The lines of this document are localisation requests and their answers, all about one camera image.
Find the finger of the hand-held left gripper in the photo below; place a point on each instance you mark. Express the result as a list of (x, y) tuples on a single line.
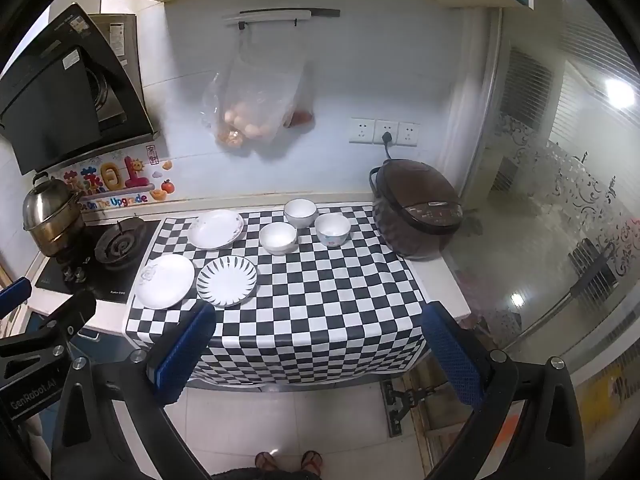
[(15, 292), (65, 320)]

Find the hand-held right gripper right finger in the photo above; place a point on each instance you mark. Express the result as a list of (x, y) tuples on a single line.
[(452, 360)]

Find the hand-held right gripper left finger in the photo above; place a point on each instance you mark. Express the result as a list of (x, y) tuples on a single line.
[(185, 355)]

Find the white bowl with blue print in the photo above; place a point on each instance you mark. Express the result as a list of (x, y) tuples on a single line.
[(332, 229)]

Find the black glass gas stove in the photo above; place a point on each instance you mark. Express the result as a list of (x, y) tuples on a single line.
[(117, 282)]

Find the grey floor mop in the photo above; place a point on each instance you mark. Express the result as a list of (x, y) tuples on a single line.
[(397, 405)]

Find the white plate with flower print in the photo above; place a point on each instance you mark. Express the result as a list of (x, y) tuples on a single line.
[(165, 280)]

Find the white plate with black stripes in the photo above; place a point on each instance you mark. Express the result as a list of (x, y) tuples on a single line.
[(226, 280)]

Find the black stove burner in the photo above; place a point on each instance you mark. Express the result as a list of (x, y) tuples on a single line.
[(120, 245)]

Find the steel steamer pot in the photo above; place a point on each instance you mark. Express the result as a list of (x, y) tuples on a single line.
[(47, 205)]

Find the white deep plate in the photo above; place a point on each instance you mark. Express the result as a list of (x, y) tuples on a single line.
[(215, 229)]

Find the person's left foot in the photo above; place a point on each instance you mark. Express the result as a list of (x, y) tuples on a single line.
[(265, 460)]

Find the person's foot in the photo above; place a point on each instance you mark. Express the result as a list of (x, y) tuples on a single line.
[(311, 461), (265, 460)]

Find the black and white checkered cloth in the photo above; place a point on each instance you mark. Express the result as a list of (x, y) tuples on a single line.
[(320, 310)]

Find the brown rice cooker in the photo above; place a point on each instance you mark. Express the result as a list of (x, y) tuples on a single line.
[(415, 215)]

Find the person's right foot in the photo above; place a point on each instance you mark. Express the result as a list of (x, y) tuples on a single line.
[(311, 461)]

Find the black range hood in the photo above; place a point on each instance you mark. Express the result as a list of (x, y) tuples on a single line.
[(50, 110)]

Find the frosted glass door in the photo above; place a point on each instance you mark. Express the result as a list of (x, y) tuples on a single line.
[(565, 185)]

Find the pile of brown eggs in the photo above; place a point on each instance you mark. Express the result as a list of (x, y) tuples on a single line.
[(245, 127)]

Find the clear bag with red contents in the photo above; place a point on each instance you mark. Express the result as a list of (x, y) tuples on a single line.
[(301, 110)]

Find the clear plastic bag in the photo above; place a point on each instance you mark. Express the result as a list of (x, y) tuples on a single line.
[(250, 85)]

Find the colourful wall sticker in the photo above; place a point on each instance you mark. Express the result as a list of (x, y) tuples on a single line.
[(110, 177)]

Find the white wall socket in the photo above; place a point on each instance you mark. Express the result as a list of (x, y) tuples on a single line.
[(361, 130), (408, 134), (395, 127)]

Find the wall hook rail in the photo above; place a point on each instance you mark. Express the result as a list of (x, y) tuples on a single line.
[(280, 16)]

